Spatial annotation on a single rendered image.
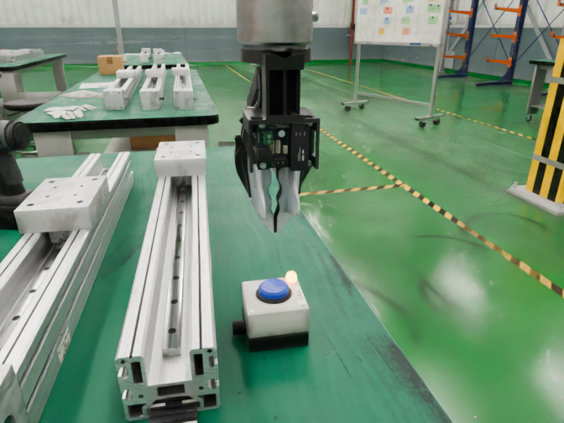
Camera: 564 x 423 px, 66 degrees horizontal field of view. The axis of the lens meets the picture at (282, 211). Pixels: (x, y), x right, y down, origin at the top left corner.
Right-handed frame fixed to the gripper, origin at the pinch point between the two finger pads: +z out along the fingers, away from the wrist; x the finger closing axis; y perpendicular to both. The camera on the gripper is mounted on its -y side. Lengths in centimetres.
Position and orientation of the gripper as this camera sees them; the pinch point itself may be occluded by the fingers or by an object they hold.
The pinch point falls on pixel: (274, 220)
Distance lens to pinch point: 53.4
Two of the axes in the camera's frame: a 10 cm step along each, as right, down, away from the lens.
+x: 9.8, -0.7, 1.7
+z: 0.0, 9.2, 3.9
